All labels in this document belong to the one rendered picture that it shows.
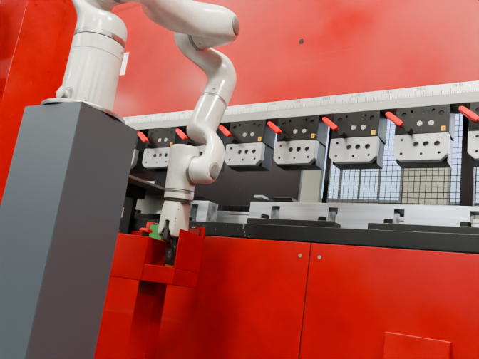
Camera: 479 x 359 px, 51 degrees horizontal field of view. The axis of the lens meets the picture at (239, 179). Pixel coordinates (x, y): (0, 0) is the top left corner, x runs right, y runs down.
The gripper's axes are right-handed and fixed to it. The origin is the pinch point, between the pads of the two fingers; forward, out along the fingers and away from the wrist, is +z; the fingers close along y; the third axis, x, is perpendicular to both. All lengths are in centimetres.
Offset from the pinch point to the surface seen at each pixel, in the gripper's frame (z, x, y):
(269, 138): -43, 14, -36
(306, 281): 3.0, 36.4, -11.8
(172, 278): 5.6, 4.6, 6.8
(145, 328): 20.1, -3.6, 3.1
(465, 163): -49, 80, -96
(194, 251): -1.8, 4.9, -4.9
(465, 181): -42, 81, -95
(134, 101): -61, -52, -49
